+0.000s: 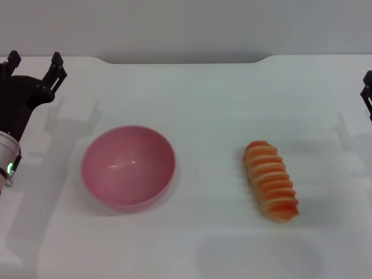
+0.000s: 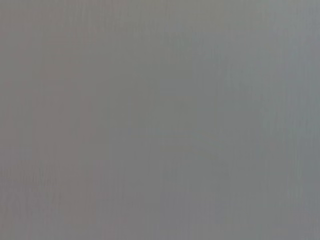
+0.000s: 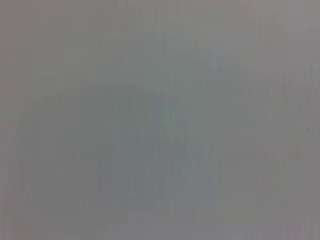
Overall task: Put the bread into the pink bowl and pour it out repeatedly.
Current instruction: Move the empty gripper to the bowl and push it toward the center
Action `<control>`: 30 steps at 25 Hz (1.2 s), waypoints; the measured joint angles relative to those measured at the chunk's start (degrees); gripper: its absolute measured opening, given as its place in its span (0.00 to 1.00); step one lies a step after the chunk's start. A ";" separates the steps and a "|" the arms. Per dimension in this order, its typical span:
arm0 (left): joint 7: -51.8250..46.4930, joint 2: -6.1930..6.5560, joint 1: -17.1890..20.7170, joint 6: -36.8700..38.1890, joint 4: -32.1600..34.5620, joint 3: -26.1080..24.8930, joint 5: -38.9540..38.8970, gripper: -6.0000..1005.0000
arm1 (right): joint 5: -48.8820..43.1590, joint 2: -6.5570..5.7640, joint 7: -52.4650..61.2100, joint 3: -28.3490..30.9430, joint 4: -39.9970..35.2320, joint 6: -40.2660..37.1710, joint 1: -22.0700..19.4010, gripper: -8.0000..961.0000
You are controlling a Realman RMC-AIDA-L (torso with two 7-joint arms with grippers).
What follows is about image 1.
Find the orange ridged bread loaf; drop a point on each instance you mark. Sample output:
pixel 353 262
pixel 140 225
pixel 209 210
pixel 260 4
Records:
pixel 270 180

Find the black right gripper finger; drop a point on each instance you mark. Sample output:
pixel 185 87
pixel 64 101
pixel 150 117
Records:
pixel 368 93

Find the pink plastic bowl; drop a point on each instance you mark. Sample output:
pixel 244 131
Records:
pixel 128 171

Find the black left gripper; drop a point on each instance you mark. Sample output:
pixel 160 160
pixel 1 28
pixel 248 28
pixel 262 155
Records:
pixel 17 96

